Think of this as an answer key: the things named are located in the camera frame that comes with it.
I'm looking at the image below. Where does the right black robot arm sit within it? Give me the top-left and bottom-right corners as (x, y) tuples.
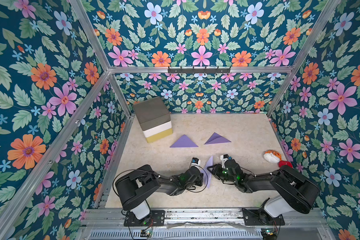
(207, 159), (320, 218)

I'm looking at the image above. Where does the black hook rail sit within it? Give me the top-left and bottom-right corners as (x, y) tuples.
(168, 67), (231, 75)

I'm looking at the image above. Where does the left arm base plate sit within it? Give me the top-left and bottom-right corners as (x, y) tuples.
(124, 210), (166, 227)

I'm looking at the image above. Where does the orange white plush toy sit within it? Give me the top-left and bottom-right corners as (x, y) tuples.
(263, 150), (282, 164)

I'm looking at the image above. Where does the grey white yellow block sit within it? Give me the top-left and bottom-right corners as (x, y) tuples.
(133, 97), (173, 143)

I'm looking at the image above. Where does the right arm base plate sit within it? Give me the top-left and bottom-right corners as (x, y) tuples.
(242, 208), (285, 226)

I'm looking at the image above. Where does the pale purple paper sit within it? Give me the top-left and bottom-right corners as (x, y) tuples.
(203, 156), (214, 188)

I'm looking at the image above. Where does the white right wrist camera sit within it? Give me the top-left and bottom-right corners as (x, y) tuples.
(220, 154), (231, 168)

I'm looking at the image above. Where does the purple square paper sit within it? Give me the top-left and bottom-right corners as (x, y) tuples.
(170, 135), (198, 148)
(205, 133), (231, 145)

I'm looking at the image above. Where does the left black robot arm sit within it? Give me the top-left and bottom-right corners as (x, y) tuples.
(113, 165), (204, 221)

